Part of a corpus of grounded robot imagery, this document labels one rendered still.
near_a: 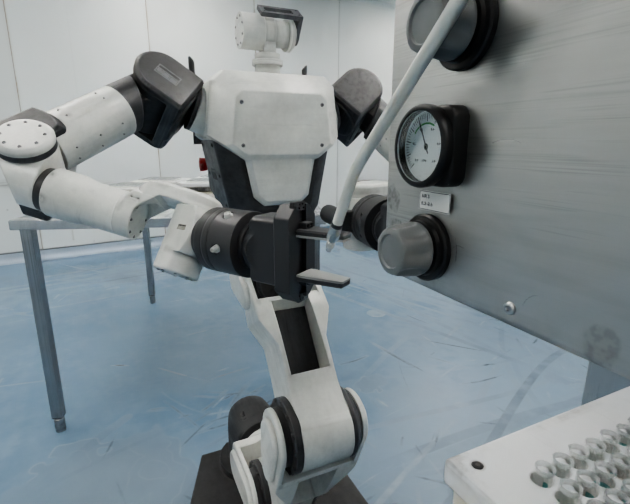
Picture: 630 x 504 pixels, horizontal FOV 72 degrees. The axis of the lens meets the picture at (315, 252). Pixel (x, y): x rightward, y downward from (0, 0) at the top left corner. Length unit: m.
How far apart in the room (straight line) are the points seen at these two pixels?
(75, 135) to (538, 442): 0.72
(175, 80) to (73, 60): 4.12
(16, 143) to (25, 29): 4.29
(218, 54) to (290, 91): 4.48
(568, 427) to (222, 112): 0.71
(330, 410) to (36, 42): 4.54
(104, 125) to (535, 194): 0.72
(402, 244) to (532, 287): 0.06
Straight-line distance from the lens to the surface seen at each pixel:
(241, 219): 0.55
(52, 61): 4.97
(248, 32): 0.93
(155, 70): 0.89
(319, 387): 0.87
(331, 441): 0.87
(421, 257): 0.21
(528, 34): 0.19
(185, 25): 5.29
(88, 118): 0.81
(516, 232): 0.19
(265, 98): 0.87
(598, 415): 0.43
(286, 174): 0.89
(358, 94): 1.01
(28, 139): 0.73
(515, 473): 0.35
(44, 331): 1.92
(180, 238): 0.62
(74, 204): 0.69
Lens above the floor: 1.12
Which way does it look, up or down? 14 degrees down
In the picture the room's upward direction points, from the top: straight up
